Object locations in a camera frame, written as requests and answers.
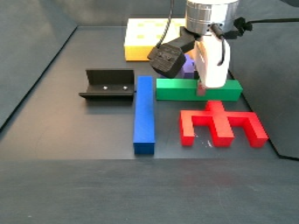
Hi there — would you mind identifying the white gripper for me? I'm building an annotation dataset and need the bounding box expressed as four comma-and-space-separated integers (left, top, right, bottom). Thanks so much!
192, 34, 229, 96

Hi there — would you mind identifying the yellow slotted board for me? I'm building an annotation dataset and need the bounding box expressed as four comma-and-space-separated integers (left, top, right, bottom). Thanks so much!
123, 17, 196, 62

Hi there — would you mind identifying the red comb-shaped block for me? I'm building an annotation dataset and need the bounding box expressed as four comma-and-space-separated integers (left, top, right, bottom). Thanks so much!
179, 101, 268, 148

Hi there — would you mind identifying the purple comb-shaped block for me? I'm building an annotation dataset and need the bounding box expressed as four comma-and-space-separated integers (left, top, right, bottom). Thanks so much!
160, 53, 201, 80

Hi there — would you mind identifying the black angle bracket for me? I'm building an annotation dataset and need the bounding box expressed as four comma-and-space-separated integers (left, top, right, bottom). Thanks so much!
78, 68, 135, 100

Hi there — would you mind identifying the green rectangular bar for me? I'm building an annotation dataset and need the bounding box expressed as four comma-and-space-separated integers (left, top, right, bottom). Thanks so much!
155, 79, 243, 102

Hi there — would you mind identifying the black camera cable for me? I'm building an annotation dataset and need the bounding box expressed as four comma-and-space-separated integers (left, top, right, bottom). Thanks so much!
209, 17, 299, 67

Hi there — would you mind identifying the blue rectangular bar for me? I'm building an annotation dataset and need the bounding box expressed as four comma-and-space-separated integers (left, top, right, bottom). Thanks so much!
133, 76, 155, 155

